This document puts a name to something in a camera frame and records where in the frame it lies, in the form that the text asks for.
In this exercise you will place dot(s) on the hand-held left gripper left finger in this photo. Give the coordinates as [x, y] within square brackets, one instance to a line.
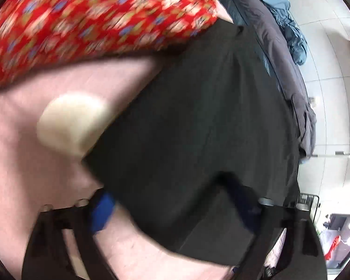
[100, 213]

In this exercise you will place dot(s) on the grey garment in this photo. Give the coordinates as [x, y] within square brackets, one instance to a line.
[277, 58]

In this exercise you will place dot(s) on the teal jacket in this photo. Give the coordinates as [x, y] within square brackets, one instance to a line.
[280, 8]

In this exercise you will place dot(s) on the pink bedsheet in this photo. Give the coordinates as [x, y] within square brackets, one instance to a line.
[32, 166]

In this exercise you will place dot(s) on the white pole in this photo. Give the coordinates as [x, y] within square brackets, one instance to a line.
[332, 154]

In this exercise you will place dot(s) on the large black garment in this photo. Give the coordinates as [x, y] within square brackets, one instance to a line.
[192, 122]

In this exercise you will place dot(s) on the red floral blanket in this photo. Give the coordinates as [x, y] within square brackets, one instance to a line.
[90, 14]

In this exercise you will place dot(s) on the red cloth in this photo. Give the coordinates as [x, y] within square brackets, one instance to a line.
[332, 248]

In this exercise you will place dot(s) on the cream round patch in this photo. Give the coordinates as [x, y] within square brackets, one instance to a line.
[70, 122]

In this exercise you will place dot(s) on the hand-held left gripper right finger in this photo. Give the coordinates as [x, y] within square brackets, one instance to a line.
[249, 213]

